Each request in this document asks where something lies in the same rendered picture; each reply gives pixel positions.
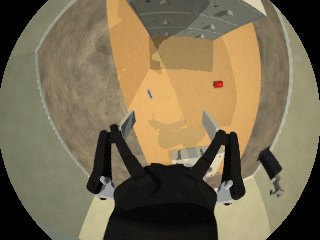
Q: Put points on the red nine-volt battery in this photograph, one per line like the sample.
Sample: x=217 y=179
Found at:
x=218 y=84

